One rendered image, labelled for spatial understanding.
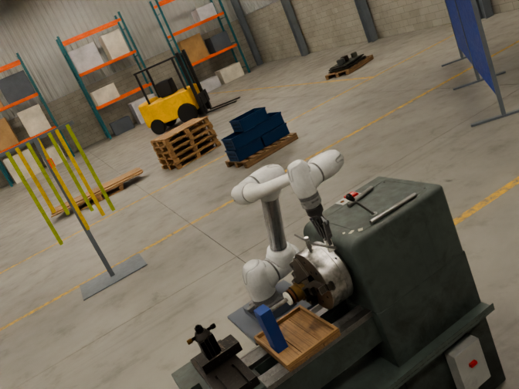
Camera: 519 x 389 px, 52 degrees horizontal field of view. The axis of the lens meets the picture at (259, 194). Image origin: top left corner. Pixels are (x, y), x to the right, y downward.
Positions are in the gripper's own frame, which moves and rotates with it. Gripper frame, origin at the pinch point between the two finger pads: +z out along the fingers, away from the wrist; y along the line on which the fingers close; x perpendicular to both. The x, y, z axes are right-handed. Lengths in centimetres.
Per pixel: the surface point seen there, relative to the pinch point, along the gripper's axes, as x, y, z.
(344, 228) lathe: 16.8, -13.3, 4.3
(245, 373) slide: -59, -5, 32
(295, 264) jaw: -9.8, -23.8, 11.1
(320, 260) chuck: -3.0, -9.0, 9.2
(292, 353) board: -35, -9, 41
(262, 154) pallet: 254, -653, 117
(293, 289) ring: -18.7, -16.4, 18.1
